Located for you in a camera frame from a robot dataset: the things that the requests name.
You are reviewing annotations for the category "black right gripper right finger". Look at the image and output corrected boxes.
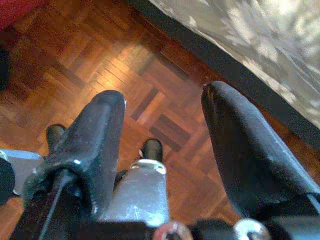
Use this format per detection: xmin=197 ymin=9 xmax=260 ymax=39
xmin=201 ymin=80 xmax=320 ymax=222

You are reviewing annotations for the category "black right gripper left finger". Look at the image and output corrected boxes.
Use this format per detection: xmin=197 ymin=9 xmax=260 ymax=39
xmin=9 ymin=89 xmax=126 ymax=240

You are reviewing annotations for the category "black left robot foot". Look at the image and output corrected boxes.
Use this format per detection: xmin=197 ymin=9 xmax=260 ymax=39
xmin=46 ymin=124 xmax=67 ymax=156

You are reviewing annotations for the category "black robot foot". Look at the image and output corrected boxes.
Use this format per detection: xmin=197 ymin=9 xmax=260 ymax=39
xmin=46 ymin=124 xmax=67 ymax=156
xmin=139 ymin=139 xmax=164 ymax=162

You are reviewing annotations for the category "black right robot foot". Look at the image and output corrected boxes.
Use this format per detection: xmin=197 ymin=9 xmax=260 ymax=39
xmin=139 ymin=139 xmax=164 ymax=162

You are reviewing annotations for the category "silver left robot leg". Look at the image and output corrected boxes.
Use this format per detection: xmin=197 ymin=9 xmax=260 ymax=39
xmin=0 ymin=149 xmax=46 ymax=205

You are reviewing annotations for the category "silver robot leg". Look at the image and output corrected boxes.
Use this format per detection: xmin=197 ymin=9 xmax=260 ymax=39
xmin=98 ymin=159 xmax=171 ymax=227
xmin=0 ymin=149 xmax=46 ymax=205

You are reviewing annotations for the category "silver right robot leg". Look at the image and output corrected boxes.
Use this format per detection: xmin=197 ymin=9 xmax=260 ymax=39
xmin=98 ymin=159 xmax=171 ymax=227

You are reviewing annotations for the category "beige floral bed sheet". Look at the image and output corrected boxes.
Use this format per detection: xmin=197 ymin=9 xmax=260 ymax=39
xmin=147 ymin=0 xmax=320 ymax=131

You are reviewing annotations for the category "large red cushion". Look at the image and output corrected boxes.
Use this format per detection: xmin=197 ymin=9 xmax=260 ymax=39
xmin=0 ymin=0 xmax=48 ymax=31

